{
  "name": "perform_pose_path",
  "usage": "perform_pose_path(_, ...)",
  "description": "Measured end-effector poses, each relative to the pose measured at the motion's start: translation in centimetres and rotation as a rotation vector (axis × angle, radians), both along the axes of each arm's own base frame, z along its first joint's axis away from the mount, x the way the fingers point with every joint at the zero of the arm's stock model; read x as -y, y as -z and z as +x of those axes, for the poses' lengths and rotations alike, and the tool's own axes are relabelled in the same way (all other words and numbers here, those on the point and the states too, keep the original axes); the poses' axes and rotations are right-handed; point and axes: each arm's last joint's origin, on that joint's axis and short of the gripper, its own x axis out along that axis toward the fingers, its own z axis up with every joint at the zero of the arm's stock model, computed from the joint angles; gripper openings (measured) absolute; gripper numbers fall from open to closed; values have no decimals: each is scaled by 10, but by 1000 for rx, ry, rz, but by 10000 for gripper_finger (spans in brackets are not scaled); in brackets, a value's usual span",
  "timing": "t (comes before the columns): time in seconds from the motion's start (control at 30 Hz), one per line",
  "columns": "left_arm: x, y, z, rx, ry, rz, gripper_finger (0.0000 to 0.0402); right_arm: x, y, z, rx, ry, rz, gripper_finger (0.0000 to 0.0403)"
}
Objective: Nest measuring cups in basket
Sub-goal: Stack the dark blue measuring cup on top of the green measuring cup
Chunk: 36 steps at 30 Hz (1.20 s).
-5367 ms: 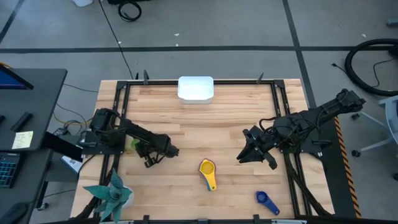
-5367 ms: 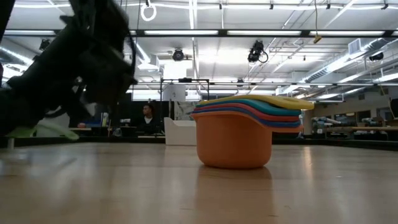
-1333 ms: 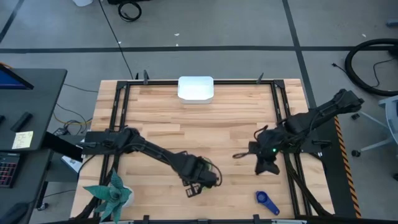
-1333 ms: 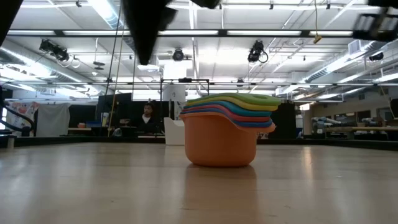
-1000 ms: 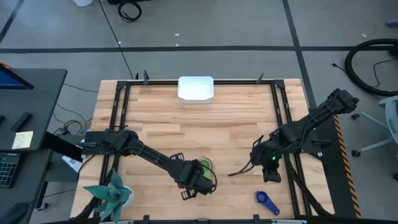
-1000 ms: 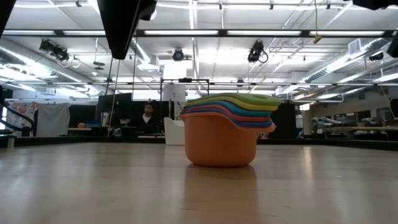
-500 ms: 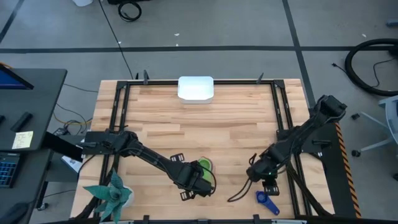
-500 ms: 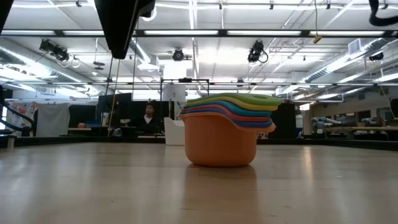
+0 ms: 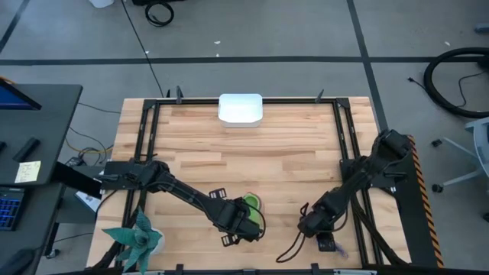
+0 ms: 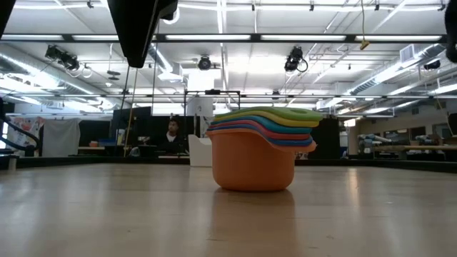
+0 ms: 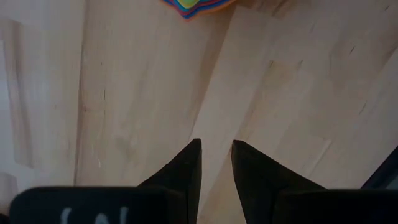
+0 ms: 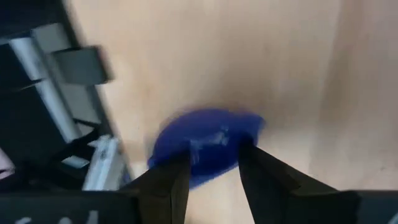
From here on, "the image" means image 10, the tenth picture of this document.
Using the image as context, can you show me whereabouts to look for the floral cloth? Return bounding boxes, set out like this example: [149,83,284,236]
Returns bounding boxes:
[6,116,46,156]

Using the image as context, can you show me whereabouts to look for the green measuring cup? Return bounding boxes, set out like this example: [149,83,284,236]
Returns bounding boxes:
[216,106,324,122]

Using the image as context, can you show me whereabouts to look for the orange measuring cup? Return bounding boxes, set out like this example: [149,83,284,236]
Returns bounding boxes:
[206,127,318,193]

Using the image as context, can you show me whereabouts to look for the white ceiling vent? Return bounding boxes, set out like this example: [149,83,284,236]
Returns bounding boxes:
[399,44,426,64]

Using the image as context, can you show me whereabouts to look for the black background rig frame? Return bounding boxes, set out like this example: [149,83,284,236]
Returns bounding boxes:
[184,89,242,143]

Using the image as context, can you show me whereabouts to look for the blue measuring cup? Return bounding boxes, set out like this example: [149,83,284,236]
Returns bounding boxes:
[206,123,315,148]

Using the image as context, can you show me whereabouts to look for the black track spotlights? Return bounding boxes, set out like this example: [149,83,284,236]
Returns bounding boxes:
[44,44,81,72]

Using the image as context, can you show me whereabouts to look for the person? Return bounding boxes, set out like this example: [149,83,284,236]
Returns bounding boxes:
[156,117,189,155]

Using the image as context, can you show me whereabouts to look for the grey cloth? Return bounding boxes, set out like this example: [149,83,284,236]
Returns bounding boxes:
[41,117,82,158]

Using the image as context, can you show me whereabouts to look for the round black ceiling fixture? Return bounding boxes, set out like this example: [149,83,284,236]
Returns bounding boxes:
[197,55,214,71]

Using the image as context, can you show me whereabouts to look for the tan hanging cord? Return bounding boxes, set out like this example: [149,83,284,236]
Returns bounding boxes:
[124,68,139,156]

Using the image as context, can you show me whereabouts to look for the black overhead light bar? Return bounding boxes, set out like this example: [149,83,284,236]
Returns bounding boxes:
[0,33,449,44]

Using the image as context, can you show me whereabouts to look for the yellow measuring cup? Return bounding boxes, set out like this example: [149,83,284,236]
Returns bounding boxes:
[214,109,321,129]

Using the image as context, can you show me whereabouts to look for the black metal table frame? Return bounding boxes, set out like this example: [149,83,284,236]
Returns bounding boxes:
[0,153,457,175]

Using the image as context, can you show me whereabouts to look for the yellow hanging tag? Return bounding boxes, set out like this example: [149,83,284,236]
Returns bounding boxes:
[359,0,371,51]

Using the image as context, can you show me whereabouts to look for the teal measuring cup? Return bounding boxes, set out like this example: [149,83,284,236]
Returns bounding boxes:
[210,114,320,135]

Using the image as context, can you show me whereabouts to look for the white plastic basket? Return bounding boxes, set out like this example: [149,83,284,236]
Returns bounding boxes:
[188,133,214,168]

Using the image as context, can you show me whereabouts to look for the black partition panel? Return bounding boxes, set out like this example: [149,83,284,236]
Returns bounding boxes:
[111,106,153,156]
[309,117,342,161]

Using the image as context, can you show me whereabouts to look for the red measuring cup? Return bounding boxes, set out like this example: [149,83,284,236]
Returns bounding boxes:
[208,119,312,141]

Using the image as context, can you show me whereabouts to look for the wooden background table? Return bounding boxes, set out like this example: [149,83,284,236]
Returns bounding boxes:
[371,144,457,151]

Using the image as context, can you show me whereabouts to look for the black overhead camera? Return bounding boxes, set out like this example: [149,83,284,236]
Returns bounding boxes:
[284,45,308,73]

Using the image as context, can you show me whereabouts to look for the white hanging ring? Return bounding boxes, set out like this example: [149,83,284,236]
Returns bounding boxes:
[161,7,181,26]

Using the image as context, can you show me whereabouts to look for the black curved cable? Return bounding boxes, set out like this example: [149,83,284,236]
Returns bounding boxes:
[0,99,41,158]

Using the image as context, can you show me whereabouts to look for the silver air duct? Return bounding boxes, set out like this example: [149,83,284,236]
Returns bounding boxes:
[0,42,121,108]

